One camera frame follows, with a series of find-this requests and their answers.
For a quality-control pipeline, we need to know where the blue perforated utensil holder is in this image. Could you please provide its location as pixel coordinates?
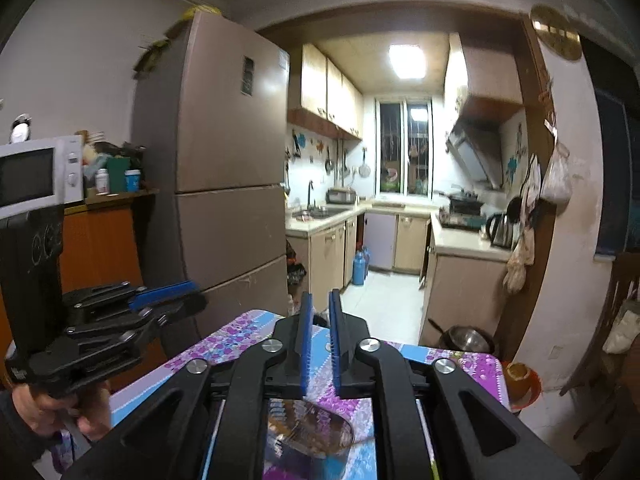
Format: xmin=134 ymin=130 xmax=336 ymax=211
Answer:
xmin=262 ymin=399 xmax=355 ymax=479

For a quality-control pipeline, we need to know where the kitchen window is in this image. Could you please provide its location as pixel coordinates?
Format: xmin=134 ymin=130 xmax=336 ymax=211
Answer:
xmin=376 ymin=99 xmax=433 ymax=198

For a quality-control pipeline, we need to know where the person's left hand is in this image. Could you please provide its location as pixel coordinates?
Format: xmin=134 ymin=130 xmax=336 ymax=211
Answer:
xmin=11 ymin=382 xmax=112 ymax=441

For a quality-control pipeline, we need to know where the blue water bottle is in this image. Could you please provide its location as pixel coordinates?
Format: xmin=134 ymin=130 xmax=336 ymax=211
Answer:
xmin=352 ymin=247 xmax=370 ymax=286

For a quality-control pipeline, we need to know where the floral striped tablecloth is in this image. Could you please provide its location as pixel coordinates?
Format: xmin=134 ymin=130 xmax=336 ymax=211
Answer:
xmin=68 ymin=311 xmax=522 ymax=479

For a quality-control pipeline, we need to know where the brown wooden cabinet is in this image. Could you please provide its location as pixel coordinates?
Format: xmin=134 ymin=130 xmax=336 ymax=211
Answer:
xmin=0 ymin=188 xmax=170 ymax=396

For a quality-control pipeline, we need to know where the silver rice cooker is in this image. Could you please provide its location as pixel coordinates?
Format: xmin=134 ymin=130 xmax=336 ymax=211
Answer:
xmin=326 ymin=188 xmax=358 ymax=205

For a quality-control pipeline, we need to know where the steel bowl on floor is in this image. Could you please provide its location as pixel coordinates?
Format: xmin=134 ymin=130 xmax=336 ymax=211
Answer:
xmin=427 ymin=318 xmax=496 ymax=354

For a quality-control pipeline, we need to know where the white medicine bottle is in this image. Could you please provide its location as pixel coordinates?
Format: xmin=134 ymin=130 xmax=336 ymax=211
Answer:
xmin=96 ymin=167 xmax=110 ymax=195

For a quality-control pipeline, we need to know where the green container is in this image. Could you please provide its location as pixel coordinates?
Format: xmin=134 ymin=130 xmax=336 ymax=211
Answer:
xmin=105 ymin=156 xmax=130 ymax=194

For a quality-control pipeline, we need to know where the black wok on stove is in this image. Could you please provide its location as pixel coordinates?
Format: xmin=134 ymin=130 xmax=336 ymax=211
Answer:
xmin=436 ymin=190 xmax=483 ymax=216

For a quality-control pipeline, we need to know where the white microwave oven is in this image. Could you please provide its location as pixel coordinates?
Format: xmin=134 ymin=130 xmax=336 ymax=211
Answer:
xmin=0 ymin=136 xmax=84 ymax=219

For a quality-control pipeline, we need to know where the steel electric kettle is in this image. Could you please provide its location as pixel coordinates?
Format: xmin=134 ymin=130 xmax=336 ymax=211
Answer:
xmin=485 ymin=214 xmax=514 ymax=249

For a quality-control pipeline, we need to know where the brown three-door refrigerator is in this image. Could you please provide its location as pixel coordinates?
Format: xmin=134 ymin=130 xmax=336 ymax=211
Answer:
xmin=131 ymin=11 xmax=290 ymax=356

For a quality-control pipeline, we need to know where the steel range hood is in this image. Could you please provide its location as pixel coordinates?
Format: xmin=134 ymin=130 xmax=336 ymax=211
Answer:
xmin=446 ymin=118 xmax=503 ymax=190

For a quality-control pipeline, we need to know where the white hanging plastic bag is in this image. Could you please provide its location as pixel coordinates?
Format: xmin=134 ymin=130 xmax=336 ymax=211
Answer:
xmin=540 ymin=141 xmax=573 ymax=206

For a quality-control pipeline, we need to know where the wooden chair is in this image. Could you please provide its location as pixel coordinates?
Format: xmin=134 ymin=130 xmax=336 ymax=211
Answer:
xmin=560 ymin=252 xmax=639 ymax=479

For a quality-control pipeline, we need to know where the dark room window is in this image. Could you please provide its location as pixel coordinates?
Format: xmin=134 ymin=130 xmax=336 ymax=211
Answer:
xmin=582 ymin=38 xmax=639 ymax=258

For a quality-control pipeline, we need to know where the round gold wall clock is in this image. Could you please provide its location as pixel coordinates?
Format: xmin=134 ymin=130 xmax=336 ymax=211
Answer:
xmin=529 ymin=4 xmax=582 ymax=62

